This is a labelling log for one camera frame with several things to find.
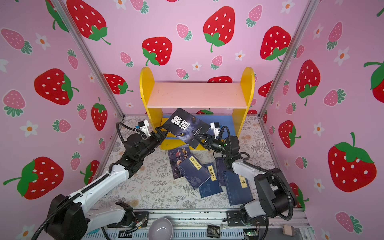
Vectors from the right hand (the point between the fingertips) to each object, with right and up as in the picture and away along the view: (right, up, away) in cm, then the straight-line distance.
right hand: (194, 138), depth 73 cm
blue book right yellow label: (+25, -29, +10) cm, 39 cm away
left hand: (-13, +5, +1) cm, 14 cm away
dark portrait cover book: (-13, -14, +23) cm, 30 cm away
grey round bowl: (-16, -44, -2) cm, 46 cm away
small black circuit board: (+9, -44, -4) cm, 45 cm away
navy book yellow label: (0, -21, +15) cm, 26 cm away
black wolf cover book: (-5, +6, +3) cm, 8 cm away
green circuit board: (+28, -46, -2) cm, 54 cm away
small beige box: (+45, -43, -3) cm, 62 cm away
